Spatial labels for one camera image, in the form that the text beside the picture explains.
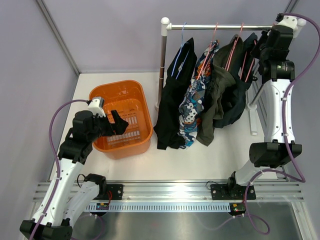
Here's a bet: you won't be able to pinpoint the patterned blue orange shorts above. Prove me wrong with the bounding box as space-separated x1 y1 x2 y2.
178 40 220 149

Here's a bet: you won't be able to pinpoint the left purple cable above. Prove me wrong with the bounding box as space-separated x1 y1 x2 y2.
29 99 108 240

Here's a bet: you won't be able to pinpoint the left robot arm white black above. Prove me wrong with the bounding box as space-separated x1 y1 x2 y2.
19 110 129 240

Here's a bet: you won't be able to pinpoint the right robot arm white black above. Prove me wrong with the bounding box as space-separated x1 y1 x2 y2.
222 24 302 200

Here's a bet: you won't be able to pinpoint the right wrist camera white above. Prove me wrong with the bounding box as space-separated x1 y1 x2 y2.
276 14 307 39

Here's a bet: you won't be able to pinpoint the orange plastic basket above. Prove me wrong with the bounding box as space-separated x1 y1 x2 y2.
88 79 154 160

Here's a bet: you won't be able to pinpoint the dark navy shorts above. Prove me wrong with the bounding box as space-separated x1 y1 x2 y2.
213 33 258 129

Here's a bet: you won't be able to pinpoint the white slotted cable duct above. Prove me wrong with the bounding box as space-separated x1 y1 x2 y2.
84 202 231 213

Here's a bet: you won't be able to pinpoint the black shorts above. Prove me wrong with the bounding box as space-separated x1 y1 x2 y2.
153 37 197 150

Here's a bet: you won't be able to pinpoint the pink hanger olive shorts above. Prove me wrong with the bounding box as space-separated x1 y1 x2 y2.
225 22 244 72

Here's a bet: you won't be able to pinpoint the metal clothes rack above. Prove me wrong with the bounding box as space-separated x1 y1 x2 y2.
154 16 278 136

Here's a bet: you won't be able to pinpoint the aluminium mounting rail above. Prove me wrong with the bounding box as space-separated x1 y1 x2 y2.
32 181 305 203

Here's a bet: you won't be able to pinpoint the blue wire hanger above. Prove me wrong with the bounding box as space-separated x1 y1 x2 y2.
173 22 188 79

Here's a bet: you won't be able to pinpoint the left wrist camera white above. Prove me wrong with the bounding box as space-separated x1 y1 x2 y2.
87 96 106 118

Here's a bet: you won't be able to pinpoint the pink hanger patterned shorts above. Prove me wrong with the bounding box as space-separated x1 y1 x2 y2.
196 22 219 80

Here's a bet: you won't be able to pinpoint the olive green shorts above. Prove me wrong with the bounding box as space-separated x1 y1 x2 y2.
196 34 244 146

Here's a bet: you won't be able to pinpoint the pink hanger navy shorts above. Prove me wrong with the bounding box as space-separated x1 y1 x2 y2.
239 37 258 83

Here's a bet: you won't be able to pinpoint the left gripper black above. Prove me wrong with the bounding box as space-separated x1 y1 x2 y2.
87 110 128 143

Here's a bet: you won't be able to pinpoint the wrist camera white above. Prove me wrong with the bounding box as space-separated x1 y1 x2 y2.
87 96 106 118
276 14 307 39

